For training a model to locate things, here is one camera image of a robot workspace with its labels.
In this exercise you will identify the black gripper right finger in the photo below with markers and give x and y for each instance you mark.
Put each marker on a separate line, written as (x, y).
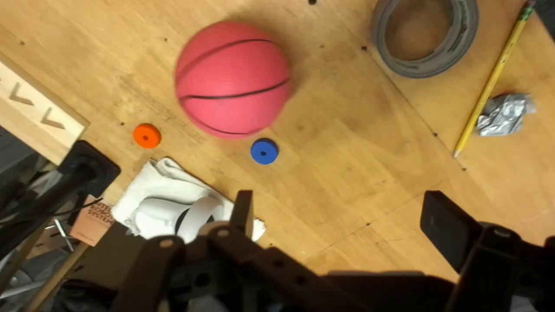
(451, 232)

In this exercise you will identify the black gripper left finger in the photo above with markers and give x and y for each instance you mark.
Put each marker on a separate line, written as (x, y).
(243, 218)

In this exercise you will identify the pink basketball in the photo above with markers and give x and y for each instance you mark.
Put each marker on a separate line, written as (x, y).
(233, 79)

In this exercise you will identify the small blue disc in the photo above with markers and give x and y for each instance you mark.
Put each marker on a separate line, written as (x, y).
(264, 152)

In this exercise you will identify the white cloth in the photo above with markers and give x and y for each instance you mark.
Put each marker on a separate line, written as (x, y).
(161, 183)

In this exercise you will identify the small orange disc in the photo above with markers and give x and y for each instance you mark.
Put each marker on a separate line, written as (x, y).
(146, 136)

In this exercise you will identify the crumpled silver foil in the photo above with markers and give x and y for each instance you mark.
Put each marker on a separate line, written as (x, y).
(501, 115)

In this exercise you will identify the brown card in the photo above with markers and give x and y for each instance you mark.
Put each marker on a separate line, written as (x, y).
(92, 223)

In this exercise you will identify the yellow pencil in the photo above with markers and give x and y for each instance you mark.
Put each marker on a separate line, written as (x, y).
(491, 84)

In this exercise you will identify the wooden chevron board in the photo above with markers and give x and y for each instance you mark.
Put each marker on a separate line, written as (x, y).
(35, 122)

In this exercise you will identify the grey duct tape roll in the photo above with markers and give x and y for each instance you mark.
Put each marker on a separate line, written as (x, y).
(425, 62)

